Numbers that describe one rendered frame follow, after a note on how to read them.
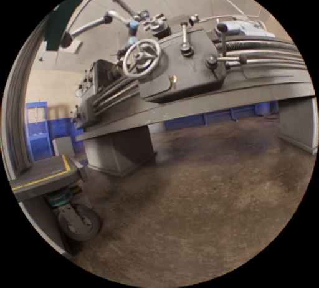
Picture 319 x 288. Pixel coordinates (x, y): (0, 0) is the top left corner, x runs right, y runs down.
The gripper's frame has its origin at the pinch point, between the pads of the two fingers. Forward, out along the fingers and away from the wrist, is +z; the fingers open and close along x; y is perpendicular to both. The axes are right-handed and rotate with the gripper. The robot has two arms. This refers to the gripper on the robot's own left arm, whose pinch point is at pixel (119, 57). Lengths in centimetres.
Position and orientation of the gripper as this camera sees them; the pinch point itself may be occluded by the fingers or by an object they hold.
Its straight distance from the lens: 133.8
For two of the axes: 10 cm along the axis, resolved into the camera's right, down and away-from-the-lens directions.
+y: -3.8, -8.8, -3.0
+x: -5.9, 4.8, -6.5
